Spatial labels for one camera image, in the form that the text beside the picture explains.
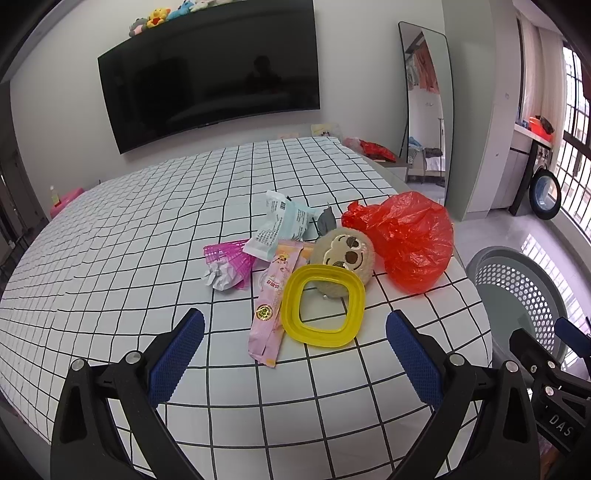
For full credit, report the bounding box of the red plastic bag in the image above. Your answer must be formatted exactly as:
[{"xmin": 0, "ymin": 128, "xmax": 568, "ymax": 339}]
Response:
[{"xmin": 341, "ymin": 191, "xmax": 454, "ymax": 294}]

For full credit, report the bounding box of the white paper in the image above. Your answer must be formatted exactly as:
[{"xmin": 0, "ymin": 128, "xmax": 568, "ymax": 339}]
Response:
[{"xmin": 204, "ymin": 260, "xmax": 243, "ymax": 291}]

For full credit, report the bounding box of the beige sloth plush ball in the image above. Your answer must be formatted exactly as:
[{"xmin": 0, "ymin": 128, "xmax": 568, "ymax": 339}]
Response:
[{"xmin": 310, "ymin": 227, "xmax": 376, "ymax": 285}]

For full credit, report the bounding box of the yellow square plastic ring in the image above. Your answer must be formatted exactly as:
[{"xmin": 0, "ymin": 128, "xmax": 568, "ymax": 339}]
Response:
[{"xmin": 279, "ymin": 263, "xmax": 367, "ymax": 349}]

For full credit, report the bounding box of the pink plastic shuttlecock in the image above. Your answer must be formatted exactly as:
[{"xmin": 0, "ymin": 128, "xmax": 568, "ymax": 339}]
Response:
[{"xmin": 204, "ymin": 240, "xmax": 256, "ymax": 289}]

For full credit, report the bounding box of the pink snack stick wrapper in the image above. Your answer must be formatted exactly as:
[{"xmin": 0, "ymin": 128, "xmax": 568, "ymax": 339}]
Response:
[{"xmin": 247, "ymin": 241, "xmax": 305, "ymax": 368}]

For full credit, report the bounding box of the grey foil wrapper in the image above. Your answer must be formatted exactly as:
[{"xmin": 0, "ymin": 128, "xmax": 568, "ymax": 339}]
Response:
[{"xmin": 317, "ymin": 206, "xmax": 338, "ymax": 237}]

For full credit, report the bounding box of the white blue snack packet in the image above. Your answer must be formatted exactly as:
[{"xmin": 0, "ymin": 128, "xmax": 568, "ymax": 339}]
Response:
[{"xmin": 242, "ymin": 190, "xmax": 321, "ymax": 262}]

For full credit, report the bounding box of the grey perforated laundry basket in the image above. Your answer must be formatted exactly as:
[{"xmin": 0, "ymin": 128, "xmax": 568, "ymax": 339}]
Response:
[{"xmin": 467, "ymin": 246, "xmax": 567, "ymax": 364}]

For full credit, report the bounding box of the front-load washing machine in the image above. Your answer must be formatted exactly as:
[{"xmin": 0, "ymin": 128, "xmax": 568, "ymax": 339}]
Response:
[{"xmin": 527, "ymin": 160, "xmax": 562, "ymax": 220}]

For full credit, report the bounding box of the orange basin on counter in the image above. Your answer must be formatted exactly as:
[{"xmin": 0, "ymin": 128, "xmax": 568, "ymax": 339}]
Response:
[{"xmin": 528, "ymin": 115, "xmax": 555, "ymax": 143}]

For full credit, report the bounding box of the pink stool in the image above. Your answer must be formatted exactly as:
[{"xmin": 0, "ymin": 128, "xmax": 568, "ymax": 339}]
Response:
[{"xmin": 50, "ymin": 187, "xmax": 85, "ymax": 219}]

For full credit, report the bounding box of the red bag on cabinet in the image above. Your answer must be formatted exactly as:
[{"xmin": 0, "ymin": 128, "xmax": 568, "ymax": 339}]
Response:
[{"xmin": 360, "ymin": 140, "xmax": 397, "ymax": 163}]

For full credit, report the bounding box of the tall grey cabinet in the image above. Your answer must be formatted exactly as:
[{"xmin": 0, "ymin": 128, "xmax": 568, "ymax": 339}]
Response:
[{"xmin": 443, "ymin": 1, "xmax": 521, "ymax": 221}]

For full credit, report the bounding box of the standing floor mirror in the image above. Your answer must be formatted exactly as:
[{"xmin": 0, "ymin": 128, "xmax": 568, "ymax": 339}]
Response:
[{"xmin": 399, "ymin": 21, "xmax": 454, "ymax": 205}]

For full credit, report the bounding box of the plush toys row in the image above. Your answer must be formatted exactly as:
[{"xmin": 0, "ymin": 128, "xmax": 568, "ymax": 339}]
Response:
[{"xmin": 128, "ymin": 1, "xmax": 250, "ymax": 38}]

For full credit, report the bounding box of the black wall television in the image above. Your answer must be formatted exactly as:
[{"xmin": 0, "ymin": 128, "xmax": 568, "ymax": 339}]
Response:
[{"xmin": 98, "ymin": 1, "xmax": 321, "ymax": 153}]

